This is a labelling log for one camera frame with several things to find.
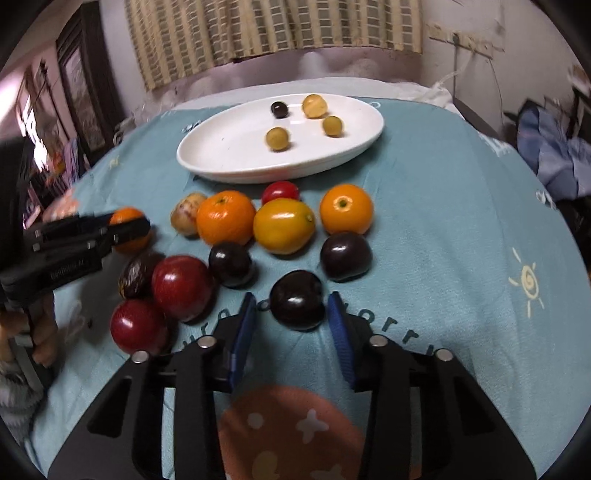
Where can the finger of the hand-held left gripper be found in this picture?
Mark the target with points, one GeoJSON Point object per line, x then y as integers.
{"type": "Point", "coordinates": [83, 220]}
{"type": "Point", "coordinates": [131, 230]}

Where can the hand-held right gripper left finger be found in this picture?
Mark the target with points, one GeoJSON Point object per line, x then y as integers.
{"type": "Point", "coordinates": [242, 332]}

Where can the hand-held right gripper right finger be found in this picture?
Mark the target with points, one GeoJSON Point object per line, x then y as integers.
{"type": "Point", "coordinates": [341, 341]}

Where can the small orange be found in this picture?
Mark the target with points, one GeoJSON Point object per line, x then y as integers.
{"type": "Point", "coordinates": [131, 214]}

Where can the dark brown passion fruit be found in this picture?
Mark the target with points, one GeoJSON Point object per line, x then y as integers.
{"type": "Point", "coordinates": [134, 277]}

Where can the beige striped fruit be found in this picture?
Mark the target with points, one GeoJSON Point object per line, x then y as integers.
{"type": "Point", "coordinates": [184, 217]}

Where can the large orange mandarin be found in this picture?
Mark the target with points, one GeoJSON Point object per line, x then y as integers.
{"type": "Point", "coordinates": [226, 218]}

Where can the yellow-orange citrus fruit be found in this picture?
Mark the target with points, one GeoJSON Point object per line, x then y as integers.
{"type": "Point", "coordinates": [283, 226]}

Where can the white oval plate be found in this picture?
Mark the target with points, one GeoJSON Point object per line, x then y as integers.
{"type": "Point", "coordinates": [231, 157]}

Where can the round orange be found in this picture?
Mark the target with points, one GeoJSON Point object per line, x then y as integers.
{"type": "Point", "coordinates": [346, 208]}

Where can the small red tomato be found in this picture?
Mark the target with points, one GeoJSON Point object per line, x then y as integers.
{"type": "Point", "coordinates": [279, 190]}

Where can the person's left forearm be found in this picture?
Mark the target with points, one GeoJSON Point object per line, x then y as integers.
{"type": "Point", "coordinates": [16, 401]}

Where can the person's left hand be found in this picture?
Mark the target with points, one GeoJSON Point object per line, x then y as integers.
{"type": "Point", "coordinates": [45, 332]}

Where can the teal printed blanket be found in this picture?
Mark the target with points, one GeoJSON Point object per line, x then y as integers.
{"type": "Point", "coordinates": [438, 277]}

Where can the dark wooden cabinet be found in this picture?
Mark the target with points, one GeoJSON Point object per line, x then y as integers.
{"type": "Point", "coordinates": [78, 69]}

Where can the small yellow-green fruit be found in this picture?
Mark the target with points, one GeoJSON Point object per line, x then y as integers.
{"type": "Point", "coordinates": [277, 138]}
{"type": "Point", "coordinates": [332, 125]}
{"type": "Point", "coordinates": [315, 105]}

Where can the dark grape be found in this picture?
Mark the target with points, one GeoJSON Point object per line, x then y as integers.
{"type": "Point", "coordinates": [279, 109]}

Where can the checked beige curtain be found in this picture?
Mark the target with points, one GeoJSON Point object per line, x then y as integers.
{"type": "Point", "coordinates": [277, 37]}

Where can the white bed sheet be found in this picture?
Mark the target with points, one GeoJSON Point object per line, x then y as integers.
{"type": "Point", "coordinates": [415, 90]}

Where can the blue cloth pile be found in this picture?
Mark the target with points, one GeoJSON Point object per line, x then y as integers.
{"type": "Point", "coordinates": [554, 147]}

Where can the dark bed frame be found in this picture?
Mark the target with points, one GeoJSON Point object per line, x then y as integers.
{"type": "Point", "coordinates": [475, 120]}

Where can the wall socket strip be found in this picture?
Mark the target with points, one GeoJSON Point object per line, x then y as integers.
{"type": "Point", "coordinates": [461, 41]}

